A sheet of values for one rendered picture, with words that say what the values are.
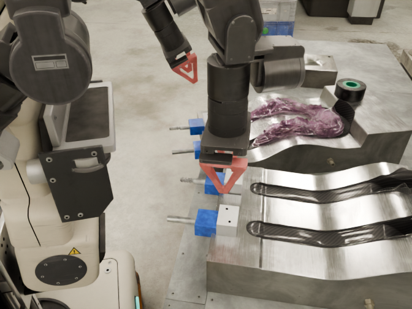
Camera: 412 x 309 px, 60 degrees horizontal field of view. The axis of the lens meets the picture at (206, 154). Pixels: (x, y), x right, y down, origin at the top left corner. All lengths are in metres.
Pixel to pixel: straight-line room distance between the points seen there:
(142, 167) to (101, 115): 1.54
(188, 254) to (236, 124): 0.33
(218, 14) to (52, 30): 0.17
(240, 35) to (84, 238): 0.54
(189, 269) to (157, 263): 1.01
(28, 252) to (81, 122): 0.29
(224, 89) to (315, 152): 0.48
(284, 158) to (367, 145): 0.21
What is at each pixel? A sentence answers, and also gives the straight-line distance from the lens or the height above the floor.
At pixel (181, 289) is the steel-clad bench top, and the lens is 0.69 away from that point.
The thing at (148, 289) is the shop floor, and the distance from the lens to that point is 1.65.
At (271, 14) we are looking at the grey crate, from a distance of 4.16.
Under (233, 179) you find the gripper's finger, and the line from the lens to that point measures 0.52.
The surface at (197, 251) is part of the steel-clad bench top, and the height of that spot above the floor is 0.80.
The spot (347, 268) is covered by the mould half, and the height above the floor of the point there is 0.89.
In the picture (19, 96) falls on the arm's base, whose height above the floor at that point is 1.20.
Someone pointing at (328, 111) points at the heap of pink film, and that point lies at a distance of 1.03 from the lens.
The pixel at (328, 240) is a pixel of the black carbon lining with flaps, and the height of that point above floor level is 0.88.
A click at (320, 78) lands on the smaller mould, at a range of 1.35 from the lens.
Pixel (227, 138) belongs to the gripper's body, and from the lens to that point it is 0.50.
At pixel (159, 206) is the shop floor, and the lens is 1.96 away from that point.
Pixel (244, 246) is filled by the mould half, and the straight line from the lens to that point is 0.63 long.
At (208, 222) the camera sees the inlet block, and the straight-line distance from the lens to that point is 0.65.
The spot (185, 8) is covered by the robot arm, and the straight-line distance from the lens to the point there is 0.86.
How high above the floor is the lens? 1.38
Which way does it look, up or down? 37 degrees down
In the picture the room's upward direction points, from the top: straight up
